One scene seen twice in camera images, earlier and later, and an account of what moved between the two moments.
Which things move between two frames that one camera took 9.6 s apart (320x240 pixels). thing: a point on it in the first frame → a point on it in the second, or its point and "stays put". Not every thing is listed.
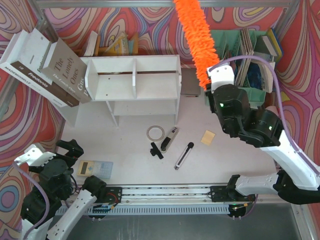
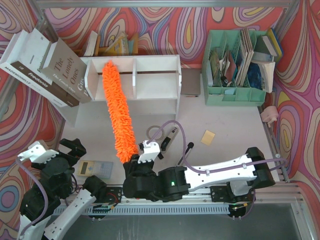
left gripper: [66, 158] stays put
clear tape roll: [155, 132] stays put
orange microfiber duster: [202, 48] → [121, 118]
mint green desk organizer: [237, 48] stays put
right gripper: [211, 100] → [135, 165]
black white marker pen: [184, 154] stays put
